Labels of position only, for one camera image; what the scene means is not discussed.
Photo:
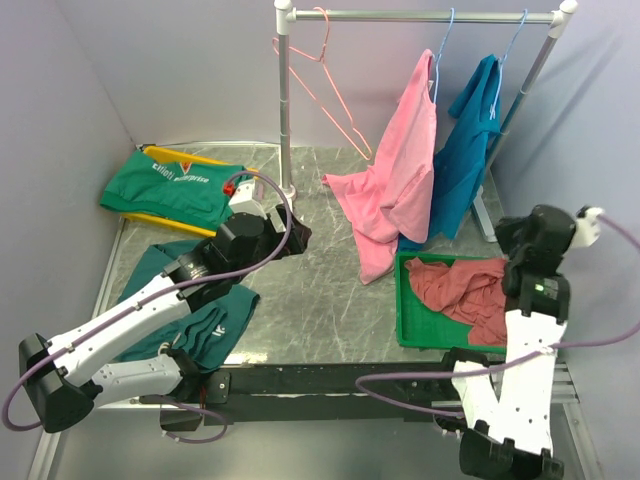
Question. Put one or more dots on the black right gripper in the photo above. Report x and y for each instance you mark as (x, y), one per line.
(504, 228)

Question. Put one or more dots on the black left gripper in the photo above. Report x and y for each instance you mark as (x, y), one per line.
(297, 241)

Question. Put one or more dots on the salmon red t shirt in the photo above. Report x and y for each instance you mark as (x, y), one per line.
(469, 291)

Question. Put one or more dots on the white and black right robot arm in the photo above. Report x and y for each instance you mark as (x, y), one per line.
(507, 407)

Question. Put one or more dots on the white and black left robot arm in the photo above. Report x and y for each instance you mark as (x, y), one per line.
(69, 375)

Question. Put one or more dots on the pink t shirt on hanger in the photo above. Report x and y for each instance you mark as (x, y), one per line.
(392, 197)

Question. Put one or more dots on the green printed t shirt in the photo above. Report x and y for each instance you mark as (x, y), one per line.
(191, 195)

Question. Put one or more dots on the blue t shirt on hanger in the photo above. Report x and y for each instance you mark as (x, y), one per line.
(459, 167)

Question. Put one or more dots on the dark teal t shirt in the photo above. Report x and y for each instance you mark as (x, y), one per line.
(208, 335)

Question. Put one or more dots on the light blue hanger right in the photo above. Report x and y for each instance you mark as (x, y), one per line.
(502, 70)

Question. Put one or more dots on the light blue hanger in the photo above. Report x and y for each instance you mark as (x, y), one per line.
(502, 70)
(438, 56)

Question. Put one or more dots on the light blue hanger left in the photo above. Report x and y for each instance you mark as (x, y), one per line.
(438, 56)

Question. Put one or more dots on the green plastic tray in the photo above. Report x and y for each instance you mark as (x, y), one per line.
(419, 327)

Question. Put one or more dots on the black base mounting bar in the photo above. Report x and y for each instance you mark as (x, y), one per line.
(299, 392)

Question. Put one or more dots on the yellow plastic tray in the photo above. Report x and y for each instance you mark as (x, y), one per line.
(164, 155)

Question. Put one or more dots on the silver clothes rack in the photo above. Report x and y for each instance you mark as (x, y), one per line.
(286, 15)

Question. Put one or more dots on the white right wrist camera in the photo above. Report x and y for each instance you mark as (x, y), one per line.
(587, 227)

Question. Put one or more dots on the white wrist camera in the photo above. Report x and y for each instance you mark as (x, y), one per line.
(247, 198)
(587, 227)

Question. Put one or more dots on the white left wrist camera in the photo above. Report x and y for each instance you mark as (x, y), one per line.
(247, 198)

